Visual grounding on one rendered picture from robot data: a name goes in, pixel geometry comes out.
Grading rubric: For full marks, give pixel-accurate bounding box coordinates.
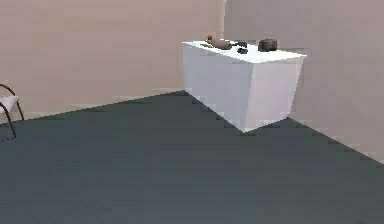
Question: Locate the white counter cabinet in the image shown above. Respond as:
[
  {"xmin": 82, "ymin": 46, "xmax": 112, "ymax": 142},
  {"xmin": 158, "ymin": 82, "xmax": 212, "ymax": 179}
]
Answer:
[{"xmin": 181, "ymin": 40, "xmax": 308, "ymax": 134}]

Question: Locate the dark brown round pot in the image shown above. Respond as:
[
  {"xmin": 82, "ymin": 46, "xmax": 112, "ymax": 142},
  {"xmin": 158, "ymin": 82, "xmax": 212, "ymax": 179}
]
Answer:
[{"xmin": 257, "ymin": 38, "xmax": 279, "ymax": 53}]

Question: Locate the white chair with dark frame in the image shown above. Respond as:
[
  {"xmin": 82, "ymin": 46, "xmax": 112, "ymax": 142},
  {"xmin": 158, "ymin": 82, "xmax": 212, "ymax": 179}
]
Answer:
[{"xmin": 0, "ymin": 83, "xmax": 25, "ymax": 142}]

